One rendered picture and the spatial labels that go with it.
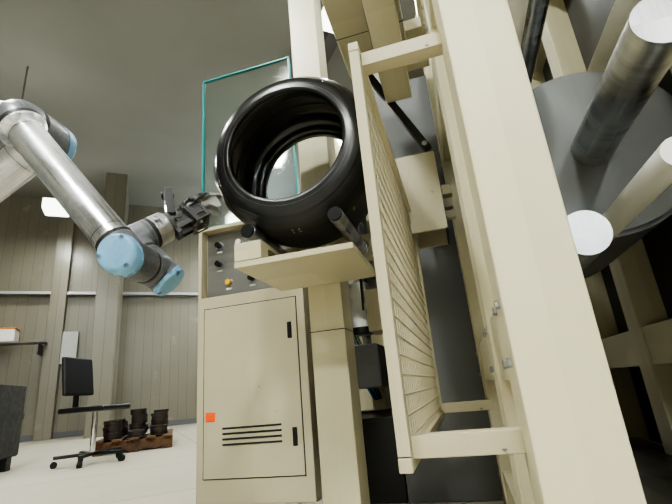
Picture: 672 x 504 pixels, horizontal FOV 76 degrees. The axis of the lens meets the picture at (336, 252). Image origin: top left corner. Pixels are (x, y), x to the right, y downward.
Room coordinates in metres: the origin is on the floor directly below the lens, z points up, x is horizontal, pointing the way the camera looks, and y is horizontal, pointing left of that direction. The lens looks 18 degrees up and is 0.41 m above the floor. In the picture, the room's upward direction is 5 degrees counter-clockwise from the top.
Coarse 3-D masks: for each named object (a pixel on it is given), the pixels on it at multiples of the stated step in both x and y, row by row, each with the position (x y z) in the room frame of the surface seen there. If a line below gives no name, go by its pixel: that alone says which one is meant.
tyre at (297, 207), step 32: (256, 96) 1.19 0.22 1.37; (288, 96) 1.28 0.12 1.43; (320, 96) 1.15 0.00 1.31; (352, 96) 1.14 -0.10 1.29; (224, 128) 1.23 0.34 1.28; (256, 128) 1.37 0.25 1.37; (288, 128) 1.43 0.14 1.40; (320, 128) 1.42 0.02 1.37; (352, 128) 1.12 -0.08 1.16; (224, 160) 1.22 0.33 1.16; (256, 160) 1.47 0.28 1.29; (352, 160) 1.12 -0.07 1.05; (224, 192) 1.24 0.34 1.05; (256, 192) 1.48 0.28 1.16; (320, 192) 1.15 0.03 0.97; (352, 192) 1.17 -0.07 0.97; (256, 224) 1.24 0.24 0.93; (288, 224) 1.21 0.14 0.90; (320, 224) 1.22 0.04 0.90; (352, 224) 1.33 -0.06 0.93
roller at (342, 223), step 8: (336, 208) 1.14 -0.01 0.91; (328, 216) 1.15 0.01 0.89; (336, 216) 1.14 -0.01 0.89; (344, 216) 1.17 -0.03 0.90; (336, 224) 1.18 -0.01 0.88; (344, 224) 1.20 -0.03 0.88; (344, 232) 1.25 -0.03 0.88; (352, 232) 1.28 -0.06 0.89; (352, 240) 1.33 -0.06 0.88; (360, 240) 1.38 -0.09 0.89; (360, 248) 1.43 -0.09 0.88
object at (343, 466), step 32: (288, 0) 1.56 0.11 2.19; (320, 32) 1.59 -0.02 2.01; (320, 64) 1.53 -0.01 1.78; (320, 160) 1.53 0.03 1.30; (320, 288) 1.55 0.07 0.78; (320, 320) 1.55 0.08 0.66; (320, 352) 1.55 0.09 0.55; (352, 352) 1.60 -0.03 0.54; (320, 384) 1.55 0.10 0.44; (352, 384) 1.56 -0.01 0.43; (320, 416) 1.55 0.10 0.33; (352, 416) 1.53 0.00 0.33; (320, 448) 1.56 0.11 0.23; (352, 448) 1.53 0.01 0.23; (352, 480) 1.53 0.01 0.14
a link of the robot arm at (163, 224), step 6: (150, 216) 1.08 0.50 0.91; (156, 216) 1.08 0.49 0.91; (162, 216) 1.09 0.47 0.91; (156, 222) 1.08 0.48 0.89; (162, 222) 1.08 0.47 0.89; (168, 222) 1.09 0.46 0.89; (162, 228) 1.08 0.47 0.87; (168, 228) 1.09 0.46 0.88; (162, 234) 1.09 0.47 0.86; (168, 234) 1.10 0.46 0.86; (174, 234) 1.12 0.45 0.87; (168, 240) 1.12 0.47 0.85
